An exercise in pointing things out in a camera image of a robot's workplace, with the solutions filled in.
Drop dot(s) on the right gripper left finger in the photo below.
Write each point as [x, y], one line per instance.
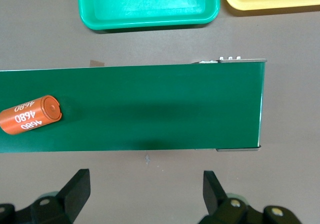
[62, 209]

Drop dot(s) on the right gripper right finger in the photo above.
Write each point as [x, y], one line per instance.
[225, 211]

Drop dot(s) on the orange 4680 battery cylinder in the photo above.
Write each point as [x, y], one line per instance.
[25, 116]

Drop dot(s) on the green conveyor belt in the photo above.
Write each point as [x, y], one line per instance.
[162, 109]

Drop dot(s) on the green plastic tray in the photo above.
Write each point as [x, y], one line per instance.
[150, 4]

